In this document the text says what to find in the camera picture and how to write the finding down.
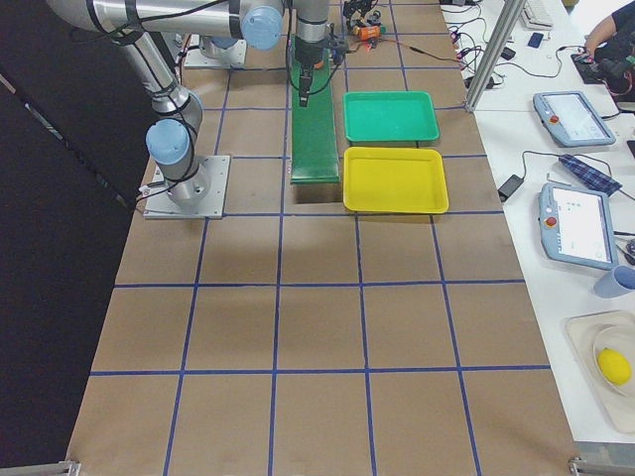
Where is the aluminium frame post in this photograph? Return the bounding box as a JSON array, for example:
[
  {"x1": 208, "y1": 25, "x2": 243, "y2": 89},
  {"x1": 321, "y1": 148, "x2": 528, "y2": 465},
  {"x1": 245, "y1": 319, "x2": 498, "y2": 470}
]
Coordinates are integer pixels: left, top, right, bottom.
[{"x1": 465, "y1": 0, "x2": 525, "y2": 112}]

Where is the yellow lemon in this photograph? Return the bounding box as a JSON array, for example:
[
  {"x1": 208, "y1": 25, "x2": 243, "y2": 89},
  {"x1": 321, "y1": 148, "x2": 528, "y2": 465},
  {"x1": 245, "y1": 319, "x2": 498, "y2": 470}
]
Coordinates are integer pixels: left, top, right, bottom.
[{"x1": 596, "y1": 348, "x2": 632, "y2": 386}]

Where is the white bowl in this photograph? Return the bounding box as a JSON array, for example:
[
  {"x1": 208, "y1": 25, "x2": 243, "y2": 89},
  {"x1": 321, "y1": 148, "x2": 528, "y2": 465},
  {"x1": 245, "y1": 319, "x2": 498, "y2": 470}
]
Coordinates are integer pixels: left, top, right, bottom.
[{"x1": 593, "y1": 325, "x2": 634, "y2": 398}]

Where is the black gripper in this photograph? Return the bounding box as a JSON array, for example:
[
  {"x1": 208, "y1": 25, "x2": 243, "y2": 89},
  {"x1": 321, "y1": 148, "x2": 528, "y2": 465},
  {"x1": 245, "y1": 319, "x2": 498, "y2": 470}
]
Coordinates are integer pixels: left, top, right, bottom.
[{"x1": 295, "y1": 19, "x2": 327, "y2": 107}]

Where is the orange battery cylinder with text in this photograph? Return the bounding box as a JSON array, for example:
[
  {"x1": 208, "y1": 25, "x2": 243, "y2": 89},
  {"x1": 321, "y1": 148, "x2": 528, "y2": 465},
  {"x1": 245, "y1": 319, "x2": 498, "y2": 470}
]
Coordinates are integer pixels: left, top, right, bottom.
[{"x1": 352, "y1": 26, "x2": 385, "y2": 41}]

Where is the red black wire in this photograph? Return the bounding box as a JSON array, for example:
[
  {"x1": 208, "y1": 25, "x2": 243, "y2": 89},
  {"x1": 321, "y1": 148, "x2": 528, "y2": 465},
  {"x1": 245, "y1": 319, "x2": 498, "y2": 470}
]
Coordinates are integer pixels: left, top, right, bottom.
[{"x1": 346, "y1": 37, "x2": 467, "y2": 65}]

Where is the yellow tray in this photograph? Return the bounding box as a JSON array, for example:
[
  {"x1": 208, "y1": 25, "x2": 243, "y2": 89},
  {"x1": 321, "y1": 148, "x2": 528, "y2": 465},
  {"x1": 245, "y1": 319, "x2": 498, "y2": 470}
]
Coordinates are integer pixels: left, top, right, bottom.
[{"x1": 342, "y1": 147, "x2": 449, "y2": 214}]

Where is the blue plaid cloth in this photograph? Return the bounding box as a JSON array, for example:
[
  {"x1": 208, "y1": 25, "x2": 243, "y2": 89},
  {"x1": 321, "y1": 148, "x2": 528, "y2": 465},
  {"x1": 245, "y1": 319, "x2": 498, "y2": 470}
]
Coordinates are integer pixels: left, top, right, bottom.
[{"x1": 559, "y1": 154, "x2": 622, "y2": 196}]

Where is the teach pendant far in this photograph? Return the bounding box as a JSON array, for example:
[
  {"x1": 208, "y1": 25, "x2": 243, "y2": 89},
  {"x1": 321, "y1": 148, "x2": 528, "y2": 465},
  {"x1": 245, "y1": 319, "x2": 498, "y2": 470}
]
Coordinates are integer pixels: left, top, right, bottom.
[{"x1": 532, "y1": 90, "x2": 615, "y2": 148}]

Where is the beige tray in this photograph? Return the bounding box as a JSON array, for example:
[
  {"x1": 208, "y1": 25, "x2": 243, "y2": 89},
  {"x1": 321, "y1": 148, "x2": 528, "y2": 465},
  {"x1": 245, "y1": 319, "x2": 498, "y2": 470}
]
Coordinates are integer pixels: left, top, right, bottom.
[{"x1": 566, "y1": 310, "x2": 634, "y2": 434}]

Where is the green tray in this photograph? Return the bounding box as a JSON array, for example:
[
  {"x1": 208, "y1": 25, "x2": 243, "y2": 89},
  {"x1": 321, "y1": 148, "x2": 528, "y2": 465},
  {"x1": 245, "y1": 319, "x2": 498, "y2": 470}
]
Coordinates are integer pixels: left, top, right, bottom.
[{"x1": 342, "y1": 91, "x2": 441, "y2": 142}]

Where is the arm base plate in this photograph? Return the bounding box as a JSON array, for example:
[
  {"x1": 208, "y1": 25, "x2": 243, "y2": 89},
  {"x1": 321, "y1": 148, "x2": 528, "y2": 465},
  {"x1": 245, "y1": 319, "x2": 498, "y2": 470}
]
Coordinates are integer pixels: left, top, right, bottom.
[
  {"x1": 142, "y1": 155, "x2": 230, "y2": 219},
  {"x1": 184, "y1": 35, "x2": 247, "y2": 69}
]

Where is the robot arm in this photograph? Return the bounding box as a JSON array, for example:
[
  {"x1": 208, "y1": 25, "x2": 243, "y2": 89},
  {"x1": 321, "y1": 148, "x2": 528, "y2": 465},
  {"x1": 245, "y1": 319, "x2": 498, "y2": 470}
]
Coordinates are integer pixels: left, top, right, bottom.
[
  {"x1": 342, "y1": 0, "x2": 378, "y2": 24},
  {"x1": 48, "y1": 1, "x2": 330, "y2": 191}
]

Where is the green conveyor belt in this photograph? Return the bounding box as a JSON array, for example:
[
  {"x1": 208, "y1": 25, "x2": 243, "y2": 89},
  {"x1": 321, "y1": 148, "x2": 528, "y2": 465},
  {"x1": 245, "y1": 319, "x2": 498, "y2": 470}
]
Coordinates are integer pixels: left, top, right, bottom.
[{"x1": 291, "y1": 52, "x2": 340, "y2": 185}]

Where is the teach pendant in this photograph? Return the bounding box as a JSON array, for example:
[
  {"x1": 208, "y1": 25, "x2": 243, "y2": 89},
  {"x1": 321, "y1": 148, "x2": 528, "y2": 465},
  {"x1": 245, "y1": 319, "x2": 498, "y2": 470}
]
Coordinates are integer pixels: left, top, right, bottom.
[
  {"x1": 532, "y1": 90, "x2": 615, "y2": 148},
  {"x1": 538, "y1": 182, "x2": 618, "y2": 271}
]

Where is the blue cup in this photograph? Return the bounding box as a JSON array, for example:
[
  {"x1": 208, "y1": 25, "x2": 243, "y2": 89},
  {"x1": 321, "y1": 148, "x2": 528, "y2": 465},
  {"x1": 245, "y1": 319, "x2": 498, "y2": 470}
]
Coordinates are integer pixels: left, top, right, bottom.
[{"x1": 593, "y1": 266, "x2": 635, "y2": 298}]

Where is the teach pendant near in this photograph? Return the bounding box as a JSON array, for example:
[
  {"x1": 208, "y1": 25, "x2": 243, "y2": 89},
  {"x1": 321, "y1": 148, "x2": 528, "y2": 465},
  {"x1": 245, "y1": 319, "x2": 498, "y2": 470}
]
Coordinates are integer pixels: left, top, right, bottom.
[{"x1": 538, "y1": 182, "x2": 618, "y2": 271}]

